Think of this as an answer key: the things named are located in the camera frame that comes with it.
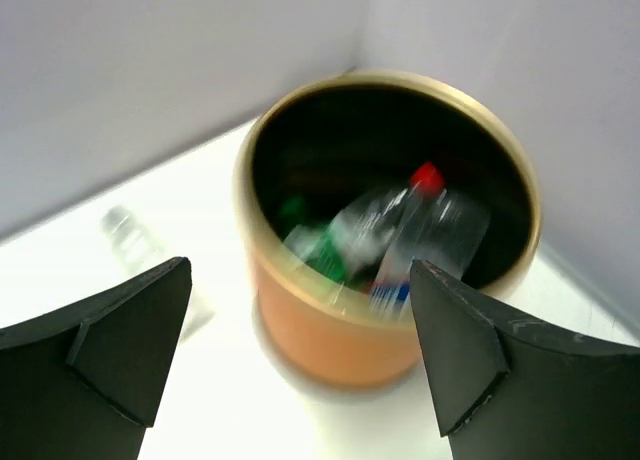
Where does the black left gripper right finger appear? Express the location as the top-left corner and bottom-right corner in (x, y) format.
(410, 261), (639, 460)

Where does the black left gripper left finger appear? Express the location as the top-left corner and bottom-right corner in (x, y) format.
(1, 257), (192, 459)

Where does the red label Nongfu water bottle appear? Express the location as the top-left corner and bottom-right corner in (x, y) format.
(327, 162), (445, 280)

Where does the blue orange label clear bottle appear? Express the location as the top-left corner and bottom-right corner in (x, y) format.
(369, 189), (491, 320)

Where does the green plastic bottle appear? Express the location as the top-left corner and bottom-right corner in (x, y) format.
(277, 196), (347, 284)

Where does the orange cylindrical bin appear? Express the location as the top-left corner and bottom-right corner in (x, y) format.
(234, 71), (542, 388)

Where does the clear unlabelled plastic bottle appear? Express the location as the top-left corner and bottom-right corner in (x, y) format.
(101, 205), (215, 343)

